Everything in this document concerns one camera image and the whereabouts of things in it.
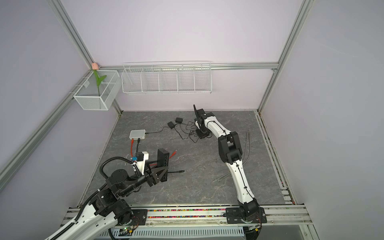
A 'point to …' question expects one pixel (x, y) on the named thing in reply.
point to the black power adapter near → (171, 125)
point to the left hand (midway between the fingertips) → (164, 167)
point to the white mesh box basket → (88, 96)
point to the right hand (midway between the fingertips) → (204, 136)
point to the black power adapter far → (179, 120)
